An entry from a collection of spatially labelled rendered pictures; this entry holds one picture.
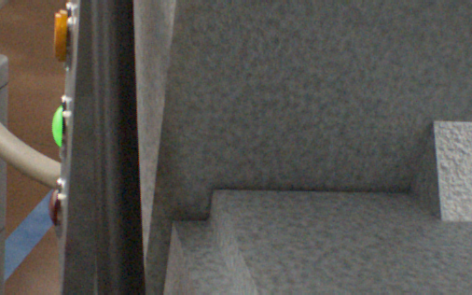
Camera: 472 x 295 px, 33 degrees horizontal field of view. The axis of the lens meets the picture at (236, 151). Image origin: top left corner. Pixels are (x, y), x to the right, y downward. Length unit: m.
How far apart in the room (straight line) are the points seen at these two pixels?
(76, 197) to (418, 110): 0.20
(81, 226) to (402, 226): 0.21
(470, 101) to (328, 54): 0.06
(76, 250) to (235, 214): 0.19
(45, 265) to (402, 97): 2.30
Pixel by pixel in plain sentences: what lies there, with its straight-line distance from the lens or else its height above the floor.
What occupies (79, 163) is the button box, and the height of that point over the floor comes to 1.30.
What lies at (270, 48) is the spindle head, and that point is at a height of 1.41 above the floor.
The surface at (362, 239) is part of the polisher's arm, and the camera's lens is 0.25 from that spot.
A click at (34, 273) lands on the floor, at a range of 2.50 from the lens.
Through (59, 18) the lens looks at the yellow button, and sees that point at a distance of 0.41.
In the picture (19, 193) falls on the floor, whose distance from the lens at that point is 2.89.
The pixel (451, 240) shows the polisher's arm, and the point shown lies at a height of 1.37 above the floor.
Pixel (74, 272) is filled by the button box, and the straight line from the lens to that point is 0.44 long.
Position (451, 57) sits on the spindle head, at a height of 1.41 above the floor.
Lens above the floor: 1.49
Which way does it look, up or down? 27 degrees down
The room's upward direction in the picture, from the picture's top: 9 degrees clockwise
